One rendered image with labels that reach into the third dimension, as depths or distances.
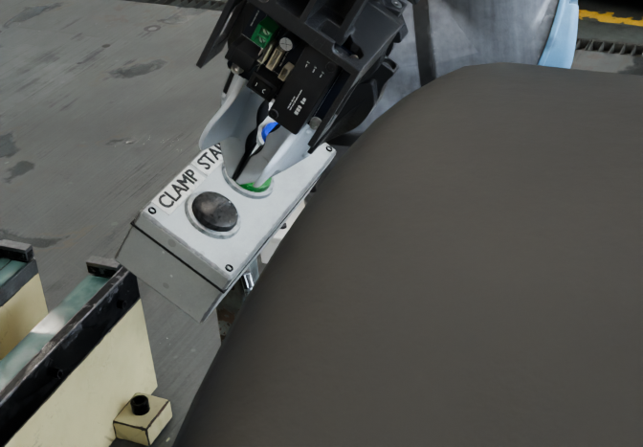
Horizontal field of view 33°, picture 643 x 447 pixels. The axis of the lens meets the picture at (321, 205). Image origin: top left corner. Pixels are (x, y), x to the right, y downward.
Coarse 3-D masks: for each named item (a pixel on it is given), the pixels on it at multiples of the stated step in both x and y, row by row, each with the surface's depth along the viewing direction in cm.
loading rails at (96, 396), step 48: (0, 240) 94; (0, 288) 90; (96, 288) 89; (0, 336) 91; (48, 336) 83; (96, 336) 85; (144, 336) 92; (0, 384) 79; (48, 384) 80; (96, 384) 86; (144, 384) 94; (0, 432) 76; (48, 432) 81; (96, 432) 87; (144, 432) 88
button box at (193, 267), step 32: (192, 160) 71; (320, 160) 77; (160, 192) 67; (192, 192) 69; (224, 192) 70; (256, 192) 71; (288, 192) 73; (160, 224) 66; (192, 224) 67; (256, 224) 70; (128, 256) 68; (160, 256) 67; (192, 256) 66; (224, 256) 66; (256, 256) 74; (160, 288) 68; (192, 288) 67; (224, 288) 66
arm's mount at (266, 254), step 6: (300, 204) 114; (300, 210) 113; (294, 216) 112; (288, 222) 111; (282, 228) 110; (288, 228) 110; (276, 234) 109; (282, 234) 109; (270, 240) 109; (276, 240) 109; (270, 246) 110; (276, 246) 109; (264, 252) 110; (270, 252) 110; (264, 258) 111
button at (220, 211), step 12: (204, 192) 68; (216, 192) 69; (192, 204) 68; (204, 204) 67; (216, 204) 68; (228, 204) 68; (204, 216) 67; (216, 216) 67; (228, 216) 68; (216, 228) 67; (228, 228) 67
